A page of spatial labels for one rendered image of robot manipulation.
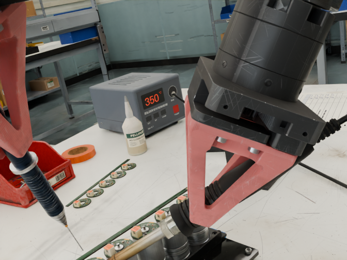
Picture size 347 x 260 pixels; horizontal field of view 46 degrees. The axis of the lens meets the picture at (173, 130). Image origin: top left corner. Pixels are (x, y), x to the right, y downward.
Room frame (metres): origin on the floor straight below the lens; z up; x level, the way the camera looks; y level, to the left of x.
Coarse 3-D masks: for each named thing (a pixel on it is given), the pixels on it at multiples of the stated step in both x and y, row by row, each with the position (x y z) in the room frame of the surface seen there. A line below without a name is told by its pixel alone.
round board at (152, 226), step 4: (140, 224) 0.31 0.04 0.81; (144, 224) 0.31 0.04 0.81; (148, 224) 0.31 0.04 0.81; (152, 224) 0.31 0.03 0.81; (156, 224) 0.31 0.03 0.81; (140, 228) 0.31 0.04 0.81; (152, 228) 0.30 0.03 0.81; (156, 228) 0.30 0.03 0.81; (148, 232) 0.30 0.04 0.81; (132, 236) 0.30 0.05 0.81; (140, 236) 0.29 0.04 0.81
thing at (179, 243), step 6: (156, 222) 0.32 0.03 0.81; (180, 234) 0.31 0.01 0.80; (162, 240) 0.31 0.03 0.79; (168, 240) 0.31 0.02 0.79; (174, 240) 0.31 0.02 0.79; (180, 240) 0.31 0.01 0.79; (186, 240) 0.32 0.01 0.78; (168, 246) 0.31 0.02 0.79; (174, 246) 0.31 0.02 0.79; (180, 246) 0.31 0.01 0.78; (186, 246) 0.31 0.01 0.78; (168, 252) 0.31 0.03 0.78; (174, 252) 0.31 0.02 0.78; (180, 252) 0.31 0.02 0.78; (186, 252) 0.31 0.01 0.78; (168, 258) 0.31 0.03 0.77; (174, 258) 0.31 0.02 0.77; (180, 258) 0.31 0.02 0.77
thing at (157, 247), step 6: (150, 246) 0.29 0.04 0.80; (156, 246) 0.29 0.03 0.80; (162, 246) 0.30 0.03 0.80; (144, 252) 0.29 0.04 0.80; (150, 252) 0.29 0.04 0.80; (156, 252) 0.29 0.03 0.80; (162, 252) 0.30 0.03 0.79; (138, 258) 0.30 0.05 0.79; (144, 258) 0.29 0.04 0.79; (150, 258) 0.29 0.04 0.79; (156, 258) 0.29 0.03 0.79; (162, 258) 0.30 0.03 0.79
